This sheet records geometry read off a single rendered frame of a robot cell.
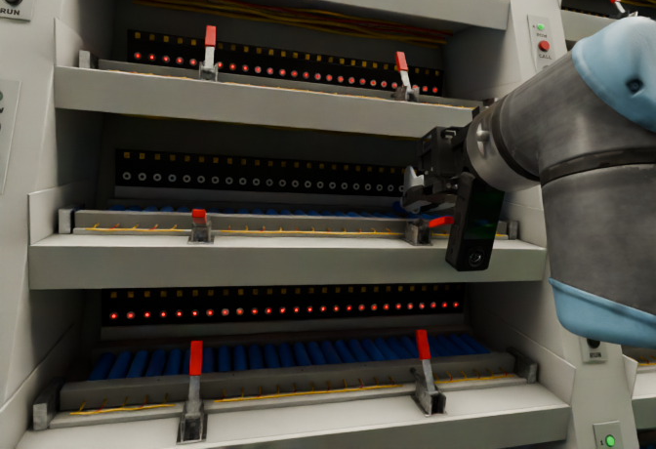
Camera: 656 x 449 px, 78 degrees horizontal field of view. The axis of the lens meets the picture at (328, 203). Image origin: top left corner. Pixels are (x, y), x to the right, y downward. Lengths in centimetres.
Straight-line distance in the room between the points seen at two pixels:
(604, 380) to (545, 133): 41
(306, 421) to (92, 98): 43
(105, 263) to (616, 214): 44
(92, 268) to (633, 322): 45
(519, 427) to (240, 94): 52
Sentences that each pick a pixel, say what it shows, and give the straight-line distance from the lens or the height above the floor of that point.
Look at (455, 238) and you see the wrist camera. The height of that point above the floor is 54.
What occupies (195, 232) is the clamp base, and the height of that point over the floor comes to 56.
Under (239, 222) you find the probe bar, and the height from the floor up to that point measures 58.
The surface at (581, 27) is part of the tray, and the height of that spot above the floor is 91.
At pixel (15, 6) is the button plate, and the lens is 60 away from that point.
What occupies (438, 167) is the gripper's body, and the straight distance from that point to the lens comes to 49.
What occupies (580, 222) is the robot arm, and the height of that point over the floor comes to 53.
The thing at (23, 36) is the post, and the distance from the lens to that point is 58.
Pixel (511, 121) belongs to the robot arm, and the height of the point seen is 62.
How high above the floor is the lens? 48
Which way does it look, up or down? 13 degrees up
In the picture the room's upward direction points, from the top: 2 degrees counter-clockwise
